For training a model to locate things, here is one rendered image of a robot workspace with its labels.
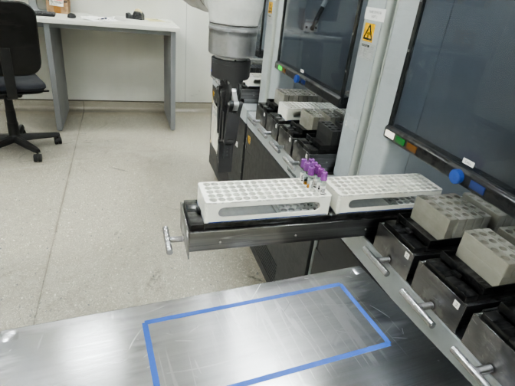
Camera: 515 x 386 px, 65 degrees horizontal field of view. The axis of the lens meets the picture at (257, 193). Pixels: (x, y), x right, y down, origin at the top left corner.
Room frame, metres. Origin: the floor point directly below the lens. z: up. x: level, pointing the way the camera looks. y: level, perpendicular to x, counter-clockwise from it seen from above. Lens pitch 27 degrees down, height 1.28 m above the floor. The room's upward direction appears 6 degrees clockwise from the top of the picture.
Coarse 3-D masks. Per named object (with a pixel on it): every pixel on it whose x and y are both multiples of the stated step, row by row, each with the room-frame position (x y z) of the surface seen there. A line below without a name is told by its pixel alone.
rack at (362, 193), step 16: (352, 176) 0.96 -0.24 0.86; (368, 176) 0.98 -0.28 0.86; (384, 176) 0.99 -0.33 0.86; (400, 176) 1.01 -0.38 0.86; (416, 176) 1.01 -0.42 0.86; (336, 192) 0.86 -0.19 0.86; (352, 192) 0.87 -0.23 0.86; (368, 192) 0.88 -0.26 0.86; (384, 192) 0.89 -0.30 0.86; (400, 192) 0.90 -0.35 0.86; (416, 192) 0.91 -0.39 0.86; (432, 192) 0.93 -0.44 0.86; (336, 208) 0.85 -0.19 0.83; (352, 208) 0.86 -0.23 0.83; (368, 208) 0.87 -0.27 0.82; (384, 208) 0.89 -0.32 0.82
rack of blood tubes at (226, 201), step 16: (208, 192) 0.80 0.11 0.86; (224, 192) 0.79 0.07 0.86; (240, 192) 0.80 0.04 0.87; (256, 192) 0.81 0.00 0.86; (272, 192) 0.83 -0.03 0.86; (288, 192) 0.84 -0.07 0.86; (304, 192) 0.84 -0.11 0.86; (208, 208) 0.74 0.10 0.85; (224, 208) 0.82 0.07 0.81; (240, 208) 0.83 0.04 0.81; (256, 208) 0.84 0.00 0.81; (272, 208) 0.85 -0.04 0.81; (288, 208) 0.82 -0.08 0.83; (304, 208) 0.86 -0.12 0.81; (320, 208) 0.83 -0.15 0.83
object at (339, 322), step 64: (64, 320) 0.42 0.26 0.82; (128, 320) 0.44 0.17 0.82; (192, 320) 0.45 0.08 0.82; (256, 320) 0.47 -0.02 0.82; (320, 320) 0.48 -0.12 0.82; (384, 320) 0.50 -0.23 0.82; (0, 384) 0.31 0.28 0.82; (64, 384) 0.32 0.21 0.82; (128, 384) 0.33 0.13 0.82; (192, 384) 0.34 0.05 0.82; (256, 384) 0.35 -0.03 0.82; (320, 384) 0.36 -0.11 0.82; (384, 384) 0.38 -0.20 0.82; (448, 384) 0.39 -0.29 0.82
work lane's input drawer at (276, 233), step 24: (192, 216) 0.76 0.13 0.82; (312, 216) 0.82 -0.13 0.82; (336, 216) 0.84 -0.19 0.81; (360, 216) 0.86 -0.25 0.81; (384, 216) 0.88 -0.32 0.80; (168, 240) 0.74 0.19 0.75; (192, 240) 0.71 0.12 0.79; (216, 240) 0.73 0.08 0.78; (240, 240) 0.74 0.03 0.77; (264, 240) 0.76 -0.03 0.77; (288, 240) 0.78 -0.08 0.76
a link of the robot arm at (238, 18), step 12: (204, 0) 0.79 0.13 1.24; (216, 0) 0.75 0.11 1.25; (228, 0) 0.75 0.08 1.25; (240, 0) 0.75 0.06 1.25; (252, 0) 0.76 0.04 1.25; (216, 12) 0.76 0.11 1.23; (228, 12) 0.75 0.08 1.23; (240, 12) 0.75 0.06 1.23; (252, 12) 0.76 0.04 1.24; (228, 24) 0.75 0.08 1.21; (240, 24) 0.76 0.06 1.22; (252, 24) 0.77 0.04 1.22
